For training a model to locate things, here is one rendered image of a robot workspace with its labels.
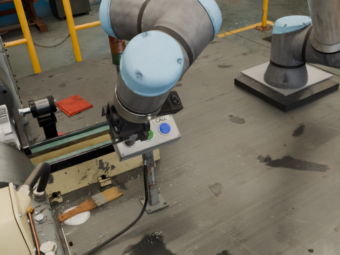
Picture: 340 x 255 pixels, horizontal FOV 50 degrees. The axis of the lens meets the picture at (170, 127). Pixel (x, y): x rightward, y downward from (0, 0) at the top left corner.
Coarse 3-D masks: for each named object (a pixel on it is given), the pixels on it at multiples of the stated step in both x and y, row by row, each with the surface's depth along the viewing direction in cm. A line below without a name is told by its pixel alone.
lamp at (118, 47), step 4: (124, 40) 140; (112, 44) 138; (116, 44) 137; (120, 44) 138; (124, 44) 140; (112, 48) 139; (116, 48) 138; (120, 48) 139; (124, 48) 140; (112, 52) 140; (116, 52) 139; (120, 52) 139
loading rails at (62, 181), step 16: (96, 128) 126; (32, 144) 118; (48, 144) 120; (64, 144) 120; (80, 144) 122; (96, 144) 118; (32, 160) 117; (48, 160) 112; (64, 160) 111; (80, 160) 113; (96, 160) 116; (112, 160) 119; (128, 160) 122; (64, 176) 113; (80, 176) 116; (96, 176) 119; (48, 192) 114; (64, 192) 116
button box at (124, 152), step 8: (152, 120) 96; (160, 120) 97; (168, 120) 97; (152, 128) 95; (176, 128) 97; (160, 136) 95; (168, 136) 96; (176, 136) 96; (120, 144) 92; (136, 144) 93; (144, 144) 93; (152, 144) 94; (160, 144) 95; (168, 144) 99; (120, 152) 91; (128, 152) 92; (136, 152) 92; (144, 152) 96; (120, 160) 94
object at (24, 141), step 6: (12, 108) 118; (18, 114) 115; (18, 120) 112; (18, 126) 109; (18, 132) 106; (24, 132) 106; (24, 138) 103; (24, 144) 101; (24, 150) 100; (30, 150) 101
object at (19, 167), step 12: (0, 144) 82; (0, 156) 78; (12, 156) 81; (24, 156) 86; (0, 168) 74; (12, 168) 76; (24, 168) 80; (0, 180) 71; (12, 180) 73; (24, 180) 76
